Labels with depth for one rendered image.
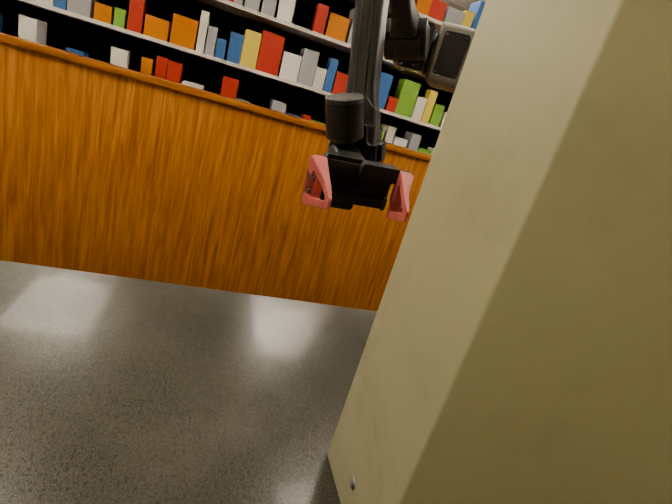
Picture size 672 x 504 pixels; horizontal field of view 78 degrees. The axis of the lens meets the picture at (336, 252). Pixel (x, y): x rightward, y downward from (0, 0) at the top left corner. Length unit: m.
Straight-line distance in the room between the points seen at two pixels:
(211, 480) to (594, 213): 0.32
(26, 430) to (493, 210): 0.37
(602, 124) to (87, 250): 2.40
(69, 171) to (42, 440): 2.03
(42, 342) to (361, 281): 2.24
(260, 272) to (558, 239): 2.29
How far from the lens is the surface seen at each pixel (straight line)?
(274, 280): 2.49
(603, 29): 0.23
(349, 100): 0.61
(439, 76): 1.27
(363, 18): 0.75
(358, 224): 2.46
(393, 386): 0.31
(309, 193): 0.55
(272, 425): 0.43
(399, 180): 0.56
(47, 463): 0.40
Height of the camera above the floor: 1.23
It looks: 18 degrees down
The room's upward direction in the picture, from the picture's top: 17 degrees clockwise
